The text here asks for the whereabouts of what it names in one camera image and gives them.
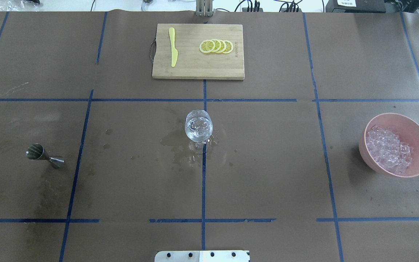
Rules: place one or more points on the steel double jigger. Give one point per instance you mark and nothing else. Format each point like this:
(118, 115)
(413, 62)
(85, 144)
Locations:
(37, 152)

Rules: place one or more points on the clear wine glass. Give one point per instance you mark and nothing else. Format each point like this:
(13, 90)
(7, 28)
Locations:
(198, 128)

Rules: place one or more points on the clear ice cubes pile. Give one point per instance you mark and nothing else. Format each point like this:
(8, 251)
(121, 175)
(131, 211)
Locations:
(387, 149)

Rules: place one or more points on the bamboo cutting board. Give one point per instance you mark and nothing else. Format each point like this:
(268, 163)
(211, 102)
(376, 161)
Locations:
(192, 63)

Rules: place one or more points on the lemon slice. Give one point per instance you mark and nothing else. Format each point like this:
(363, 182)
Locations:
(207, 46)
(216, 45)
(229, 47)
(222, 46)

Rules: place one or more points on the yellow plastic knife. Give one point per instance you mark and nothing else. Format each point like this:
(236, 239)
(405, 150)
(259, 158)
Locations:
(173, 49)

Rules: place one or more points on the black box device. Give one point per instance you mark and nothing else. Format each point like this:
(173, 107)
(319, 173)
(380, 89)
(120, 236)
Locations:
(355, 6)

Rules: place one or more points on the pink bowl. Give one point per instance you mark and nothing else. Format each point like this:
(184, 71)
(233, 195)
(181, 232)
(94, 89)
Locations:
(409, 133)

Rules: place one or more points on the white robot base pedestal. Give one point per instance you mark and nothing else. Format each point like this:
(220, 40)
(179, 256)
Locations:
(203, 256)

